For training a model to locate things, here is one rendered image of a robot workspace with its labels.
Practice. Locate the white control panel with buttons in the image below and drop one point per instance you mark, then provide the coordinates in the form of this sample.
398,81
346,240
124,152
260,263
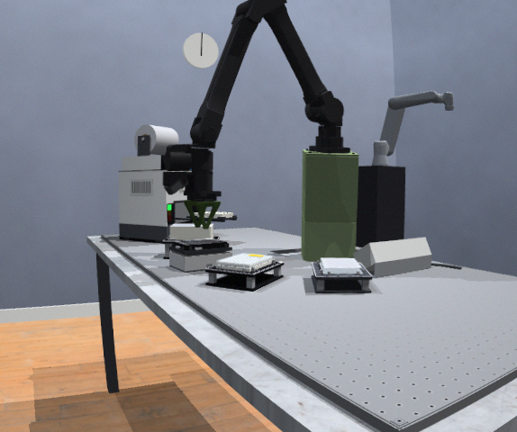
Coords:
396,257

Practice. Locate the white horizontal cylinder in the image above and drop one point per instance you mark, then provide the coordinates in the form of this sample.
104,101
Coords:
160,138

